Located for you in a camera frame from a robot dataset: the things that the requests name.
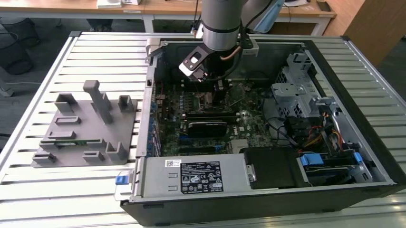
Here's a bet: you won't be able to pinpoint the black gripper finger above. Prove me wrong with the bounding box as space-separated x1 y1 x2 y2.
214 81 230 106

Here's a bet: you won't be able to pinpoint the CPU socket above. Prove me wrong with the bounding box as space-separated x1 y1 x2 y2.
197 92 234 113

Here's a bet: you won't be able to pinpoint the green motherboard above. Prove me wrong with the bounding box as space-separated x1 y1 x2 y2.
154 79 277 157

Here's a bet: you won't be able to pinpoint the silver metal drive cage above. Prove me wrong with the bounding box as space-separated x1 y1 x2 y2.
272 53 321 119

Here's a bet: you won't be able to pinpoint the silver chipset heatsink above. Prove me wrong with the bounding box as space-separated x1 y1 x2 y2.
230 139 250 154

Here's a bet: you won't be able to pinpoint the black expansion slot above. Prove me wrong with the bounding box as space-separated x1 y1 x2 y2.
178 146 218 155

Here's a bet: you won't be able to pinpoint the black plastic shroud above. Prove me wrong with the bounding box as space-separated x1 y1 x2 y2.
242 146 310 190

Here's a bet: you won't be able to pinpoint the grey power supply unit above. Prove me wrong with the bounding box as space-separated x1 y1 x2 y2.
130 155 254 198

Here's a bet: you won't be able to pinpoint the hard disk in blue carrier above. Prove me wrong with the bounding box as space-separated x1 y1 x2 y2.
298 152 364 173

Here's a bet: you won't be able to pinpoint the grey parts rack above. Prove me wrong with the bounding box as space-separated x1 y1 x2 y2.
31 80 139 169

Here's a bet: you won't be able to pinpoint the blue case latch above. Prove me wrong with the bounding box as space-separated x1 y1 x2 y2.
115 174 131 186

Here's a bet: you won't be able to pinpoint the black open PC case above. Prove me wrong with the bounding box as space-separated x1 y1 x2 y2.
119 37 406 228

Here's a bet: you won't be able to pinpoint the green RAM stick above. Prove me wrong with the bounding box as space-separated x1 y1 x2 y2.
41 139 102 146

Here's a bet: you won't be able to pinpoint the wooden cabinet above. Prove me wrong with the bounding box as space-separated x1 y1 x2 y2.
324 0 406 67

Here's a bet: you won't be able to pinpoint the black mesh waste bin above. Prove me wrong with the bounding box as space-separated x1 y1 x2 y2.
0 18 41 48

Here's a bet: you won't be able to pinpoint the silver rounded wrist camera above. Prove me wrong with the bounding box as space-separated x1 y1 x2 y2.
178 46 213 83

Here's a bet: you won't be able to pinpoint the small white camera box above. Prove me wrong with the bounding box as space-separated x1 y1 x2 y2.
244 38 261 57

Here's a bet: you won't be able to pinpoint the hanging cable silver plug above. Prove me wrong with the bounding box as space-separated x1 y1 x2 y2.
191 0 203 39

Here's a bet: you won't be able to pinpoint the black data wire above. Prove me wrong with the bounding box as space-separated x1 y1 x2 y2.
265 116 300 145

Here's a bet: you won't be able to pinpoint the yellow red power wires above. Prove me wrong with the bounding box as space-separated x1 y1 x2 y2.
298 111 346 152

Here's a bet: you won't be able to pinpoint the wooden desk white frame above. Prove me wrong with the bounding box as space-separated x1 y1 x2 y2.
0 0 338 36

